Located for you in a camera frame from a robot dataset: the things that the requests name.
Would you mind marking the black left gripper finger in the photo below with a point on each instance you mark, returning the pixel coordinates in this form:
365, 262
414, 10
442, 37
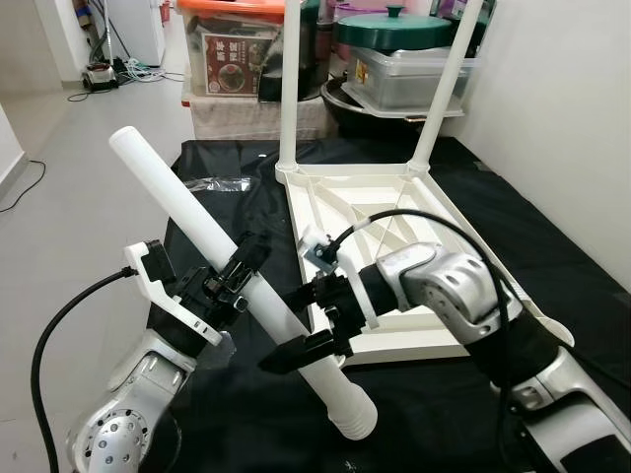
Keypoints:
237, 307
248, 256

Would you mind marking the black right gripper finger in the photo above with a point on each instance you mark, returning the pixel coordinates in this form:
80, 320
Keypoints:
301, 352
308, 293

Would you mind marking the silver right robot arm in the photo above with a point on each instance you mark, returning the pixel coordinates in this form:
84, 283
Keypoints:
444, 286

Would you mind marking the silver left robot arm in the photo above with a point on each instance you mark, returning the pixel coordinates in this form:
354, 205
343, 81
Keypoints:
118, 434

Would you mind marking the clear tape patch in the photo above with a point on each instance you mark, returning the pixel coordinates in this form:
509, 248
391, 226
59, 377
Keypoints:
219, 347

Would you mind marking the clear tape strip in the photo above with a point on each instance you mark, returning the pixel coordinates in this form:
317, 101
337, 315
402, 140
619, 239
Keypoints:
217, 183

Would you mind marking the beige cloth covered bench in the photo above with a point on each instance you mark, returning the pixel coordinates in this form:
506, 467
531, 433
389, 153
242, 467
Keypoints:
237, 118

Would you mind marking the black wok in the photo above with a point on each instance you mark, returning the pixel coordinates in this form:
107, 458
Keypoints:
340, 113

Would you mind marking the black tablecloth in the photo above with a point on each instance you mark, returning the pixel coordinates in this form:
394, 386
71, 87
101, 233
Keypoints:
592, 296

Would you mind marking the black plastic bag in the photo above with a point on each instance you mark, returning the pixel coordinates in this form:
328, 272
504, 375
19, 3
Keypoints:
268, 74

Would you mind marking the red printed cardboard box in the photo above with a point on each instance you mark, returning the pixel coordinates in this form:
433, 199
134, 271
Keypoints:
232, 64

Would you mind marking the clear plastic storage box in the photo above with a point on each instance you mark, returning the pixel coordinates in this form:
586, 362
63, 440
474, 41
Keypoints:
394, 84

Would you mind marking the orange box lid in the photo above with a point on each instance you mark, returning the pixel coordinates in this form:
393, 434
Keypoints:
227, 8

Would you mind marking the green pot lid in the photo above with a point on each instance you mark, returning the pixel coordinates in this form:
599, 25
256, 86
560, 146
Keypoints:
394, 30

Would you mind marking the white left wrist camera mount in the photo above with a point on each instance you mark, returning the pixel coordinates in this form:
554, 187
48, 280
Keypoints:
168, 301

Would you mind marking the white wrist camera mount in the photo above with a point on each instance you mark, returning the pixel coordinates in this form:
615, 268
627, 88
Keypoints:
311, 239
168, 301

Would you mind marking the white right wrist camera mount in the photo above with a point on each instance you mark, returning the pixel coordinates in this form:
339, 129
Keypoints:
311, 239

